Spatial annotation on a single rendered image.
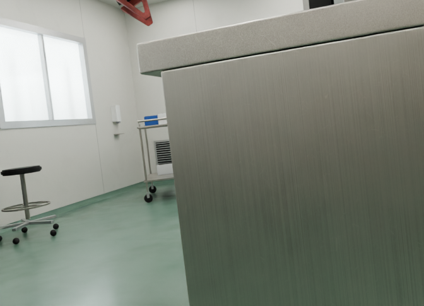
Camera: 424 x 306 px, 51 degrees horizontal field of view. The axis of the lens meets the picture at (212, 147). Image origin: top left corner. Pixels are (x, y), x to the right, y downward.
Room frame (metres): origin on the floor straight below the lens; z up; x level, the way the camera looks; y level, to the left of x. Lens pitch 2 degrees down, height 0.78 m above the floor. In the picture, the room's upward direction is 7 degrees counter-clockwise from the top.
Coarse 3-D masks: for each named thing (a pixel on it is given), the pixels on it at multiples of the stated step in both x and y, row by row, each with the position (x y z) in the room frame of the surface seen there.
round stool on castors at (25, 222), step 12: (12, 168) 3.99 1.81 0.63; (24, 168) 3.83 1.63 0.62; (36, 168) 3.90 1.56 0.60; (24, 180) 3.95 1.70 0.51; (24, 192) 3.95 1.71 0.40; (24, 204) 3.95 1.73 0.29; (36, 204) 4.03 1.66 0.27; (48, 216) 4.11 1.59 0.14; (0, 228) 3.89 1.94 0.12; (12, 228) 3.70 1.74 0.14; (24, 228) 4.16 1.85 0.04; (0, 240) 3.88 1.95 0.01
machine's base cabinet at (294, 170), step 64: (256, 64) 0.52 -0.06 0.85; (320, 64) 0.50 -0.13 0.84; (384, 64) 0.48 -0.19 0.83; (192, 128) 0.55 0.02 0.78; (256, 128) 0.53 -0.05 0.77; (320, 128) 0.50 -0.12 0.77; (384, 128) 0.48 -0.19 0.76; (192, 192) 0.56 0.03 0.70; (256, 192) 0.53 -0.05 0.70; (320, 192) 0.50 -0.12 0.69; (384, 192) 0.48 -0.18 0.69; (192, 256) 0.56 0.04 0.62; (256, 256) 0.53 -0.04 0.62; (320, 256) 0.51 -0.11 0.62; (384, 256) 0.48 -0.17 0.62
